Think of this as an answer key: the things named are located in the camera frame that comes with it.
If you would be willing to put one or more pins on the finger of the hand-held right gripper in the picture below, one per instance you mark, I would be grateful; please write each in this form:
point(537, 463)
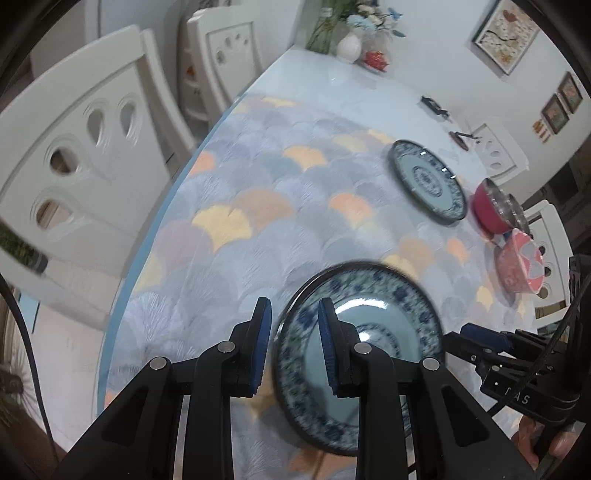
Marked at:
point(485, 334)
point(466, 348)

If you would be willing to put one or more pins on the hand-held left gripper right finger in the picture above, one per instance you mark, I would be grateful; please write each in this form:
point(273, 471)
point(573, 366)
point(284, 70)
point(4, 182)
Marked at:
point(327, 344)

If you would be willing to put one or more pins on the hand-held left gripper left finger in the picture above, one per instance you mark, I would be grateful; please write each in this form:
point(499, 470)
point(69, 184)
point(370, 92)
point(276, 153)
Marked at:
point(261, 344)

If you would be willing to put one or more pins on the blue floral ceramic plate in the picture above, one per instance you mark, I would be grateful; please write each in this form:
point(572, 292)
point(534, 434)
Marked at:
point(392, 314)
point(427, 180)

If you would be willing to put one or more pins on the pink patterned bowl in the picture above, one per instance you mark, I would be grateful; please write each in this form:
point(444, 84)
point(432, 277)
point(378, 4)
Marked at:
point(512, 267)

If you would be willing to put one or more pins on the red steel-lined bowl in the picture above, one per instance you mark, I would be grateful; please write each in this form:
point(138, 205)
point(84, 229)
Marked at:
point(485, 210)

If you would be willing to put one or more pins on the blue steel-lined bowl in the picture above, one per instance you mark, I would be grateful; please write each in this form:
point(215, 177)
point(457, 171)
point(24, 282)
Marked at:
point(518, 211)

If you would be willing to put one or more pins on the person's right hand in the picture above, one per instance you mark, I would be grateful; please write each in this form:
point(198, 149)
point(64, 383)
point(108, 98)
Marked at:
point(561, 445)

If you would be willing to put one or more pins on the white dining chair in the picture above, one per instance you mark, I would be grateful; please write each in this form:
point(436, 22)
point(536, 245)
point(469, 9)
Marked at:
point(551, 240)
point(496, 152)
point(69, 115)
point(231, 60)

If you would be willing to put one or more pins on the fan-patterned table mat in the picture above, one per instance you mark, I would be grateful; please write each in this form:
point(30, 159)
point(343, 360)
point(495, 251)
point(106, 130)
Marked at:
point(277, 184)

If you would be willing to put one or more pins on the dark cabinet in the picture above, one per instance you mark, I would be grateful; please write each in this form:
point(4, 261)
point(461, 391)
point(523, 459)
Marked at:
point(565, 184)

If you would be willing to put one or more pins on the stand with brown base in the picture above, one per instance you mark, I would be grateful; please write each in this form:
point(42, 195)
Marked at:
point(461, 141)

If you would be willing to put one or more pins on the small framed picture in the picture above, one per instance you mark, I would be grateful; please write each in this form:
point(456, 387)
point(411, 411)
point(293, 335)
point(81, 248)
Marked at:
point(570, 92)
point(554, 114)

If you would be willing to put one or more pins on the black phone holder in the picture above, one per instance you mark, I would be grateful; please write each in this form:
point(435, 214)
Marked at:
point(434, 106)

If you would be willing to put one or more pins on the spiky green plant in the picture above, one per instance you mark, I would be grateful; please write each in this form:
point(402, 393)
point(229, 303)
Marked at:
point(9, 392)

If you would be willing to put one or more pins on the red lidded teacup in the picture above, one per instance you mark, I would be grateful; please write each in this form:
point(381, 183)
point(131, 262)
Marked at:
point(375, 60)

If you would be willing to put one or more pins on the white ceramic vase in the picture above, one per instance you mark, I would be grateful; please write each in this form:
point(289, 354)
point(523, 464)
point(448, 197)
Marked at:
point(348, 47)

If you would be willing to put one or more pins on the framed tree painting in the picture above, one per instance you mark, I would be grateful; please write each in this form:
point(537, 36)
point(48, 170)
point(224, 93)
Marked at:
point(505, 37)

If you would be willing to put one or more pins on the glass vase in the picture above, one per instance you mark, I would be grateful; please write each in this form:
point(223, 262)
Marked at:
point(321, 41)

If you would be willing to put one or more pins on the blue and white flowers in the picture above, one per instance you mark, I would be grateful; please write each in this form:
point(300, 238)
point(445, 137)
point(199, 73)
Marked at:
point(374, 21)

